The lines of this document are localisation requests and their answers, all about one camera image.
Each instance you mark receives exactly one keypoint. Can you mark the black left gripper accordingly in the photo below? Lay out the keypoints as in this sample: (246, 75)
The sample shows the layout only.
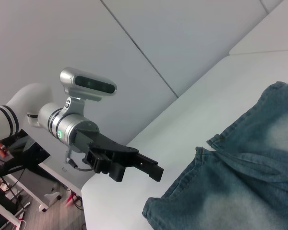
(103, 148)

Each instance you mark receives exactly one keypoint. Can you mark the blue denim shorts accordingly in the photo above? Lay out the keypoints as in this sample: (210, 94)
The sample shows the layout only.
(232, 187)

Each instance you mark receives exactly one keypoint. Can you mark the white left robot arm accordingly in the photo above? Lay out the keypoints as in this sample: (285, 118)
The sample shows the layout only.
(26, 107)

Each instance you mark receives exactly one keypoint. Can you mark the white caster foot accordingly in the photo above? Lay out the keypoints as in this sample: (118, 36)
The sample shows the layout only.
(50, 197)

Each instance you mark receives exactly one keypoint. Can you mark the black equipment stand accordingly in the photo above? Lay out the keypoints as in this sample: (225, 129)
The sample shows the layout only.
(33, 153)

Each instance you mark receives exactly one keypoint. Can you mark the black box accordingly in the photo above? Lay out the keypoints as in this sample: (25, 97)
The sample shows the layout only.
(0, 203)

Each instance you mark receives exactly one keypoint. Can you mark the white wall socket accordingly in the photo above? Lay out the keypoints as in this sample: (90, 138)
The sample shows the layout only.
(64, 169)

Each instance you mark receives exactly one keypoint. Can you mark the silver camera mount bracket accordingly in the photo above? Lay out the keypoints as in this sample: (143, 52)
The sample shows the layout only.
(74, 105)

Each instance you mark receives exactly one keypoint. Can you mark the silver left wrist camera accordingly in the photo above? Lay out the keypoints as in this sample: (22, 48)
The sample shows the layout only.
(91, 85)

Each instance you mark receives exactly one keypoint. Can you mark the white table frame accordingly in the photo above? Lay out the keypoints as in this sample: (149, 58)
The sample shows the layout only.
(42, 207)

